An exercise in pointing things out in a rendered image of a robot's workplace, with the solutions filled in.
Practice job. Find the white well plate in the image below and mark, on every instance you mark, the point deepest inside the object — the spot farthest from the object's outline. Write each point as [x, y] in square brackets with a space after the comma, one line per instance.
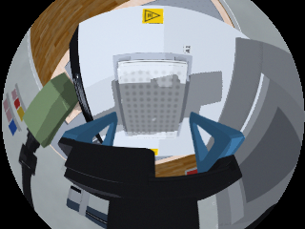
[152, 92]

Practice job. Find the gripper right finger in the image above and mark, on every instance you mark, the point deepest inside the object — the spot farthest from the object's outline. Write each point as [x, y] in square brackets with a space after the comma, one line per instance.
[227, 140]

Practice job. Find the white lab instrument with black keypad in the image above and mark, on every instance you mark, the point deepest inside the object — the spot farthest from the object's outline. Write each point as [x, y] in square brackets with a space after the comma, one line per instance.
[230, 79]

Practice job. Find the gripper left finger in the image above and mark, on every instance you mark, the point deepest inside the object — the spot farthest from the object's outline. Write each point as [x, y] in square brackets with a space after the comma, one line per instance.
[87, 131]

